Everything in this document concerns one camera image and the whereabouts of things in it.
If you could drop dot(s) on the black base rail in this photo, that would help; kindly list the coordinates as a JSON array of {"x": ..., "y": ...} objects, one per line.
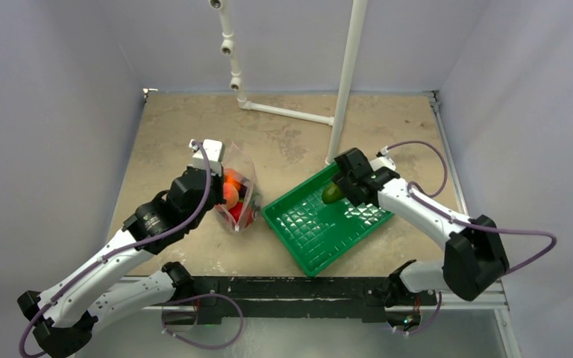
[{"x": 368, "y": 299}]

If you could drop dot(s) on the toy peach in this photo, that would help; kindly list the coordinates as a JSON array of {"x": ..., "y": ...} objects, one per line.
[{"x": 230, "y": 195}]

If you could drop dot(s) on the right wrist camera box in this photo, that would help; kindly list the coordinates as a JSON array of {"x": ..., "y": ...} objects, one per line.
[{"x": 382, "y": 159}]

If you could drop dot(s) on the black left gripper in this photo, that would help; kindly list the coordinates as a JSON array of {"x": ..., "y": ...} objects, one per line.
[{"x": 218, "y": 180}]

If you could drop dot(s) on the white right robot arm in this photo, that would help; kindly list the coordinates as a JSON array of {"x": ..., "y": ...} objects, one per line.
[{"x": 474, "y": 255}]

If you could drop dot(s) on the green toy mango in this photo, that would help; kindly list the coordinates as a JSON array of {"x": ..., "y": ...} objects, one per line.
[{"x": 332, "y": 193}]

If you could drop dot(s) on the white PVC pipe frame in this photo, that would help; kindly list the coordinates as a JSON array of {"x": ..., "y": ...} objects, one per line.
[{"x": 300, "y": 46}]

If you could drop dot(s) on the red toy tomato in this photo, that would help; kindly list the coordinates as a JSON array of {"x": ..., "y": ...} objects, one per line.
[{"x": 241, "y": 214}]

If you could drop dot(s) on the green plastic tray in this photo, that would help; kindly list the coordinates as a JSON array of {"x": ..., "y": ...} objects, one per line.
[{"x": 317, "y": 234}]

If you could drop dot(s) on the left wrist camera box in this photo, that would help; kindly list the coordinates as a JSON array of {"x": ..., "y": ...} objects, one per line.
[{"x": 207, "y": 154}]

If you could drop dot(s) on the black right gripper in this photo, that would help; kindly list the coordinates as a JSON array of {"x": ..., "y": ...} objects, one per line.
[{"x": 348, "y": 185}]

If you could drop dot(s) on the clear zip top bag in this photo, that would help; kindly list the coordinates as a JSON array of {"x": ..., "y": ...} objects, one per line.
[{"x": 250, "y": 193}]

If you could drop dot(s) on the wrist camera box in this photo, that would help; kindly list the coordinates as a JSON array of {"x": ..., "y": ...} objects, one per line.
[
  {"x": 382, "y": 159},
  {"x": 207, "y": 154}
]

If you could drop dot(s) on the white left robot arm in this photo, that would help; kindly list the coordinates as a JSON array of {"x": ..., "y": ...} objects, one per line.
[{"x": 64, "y": 318}]

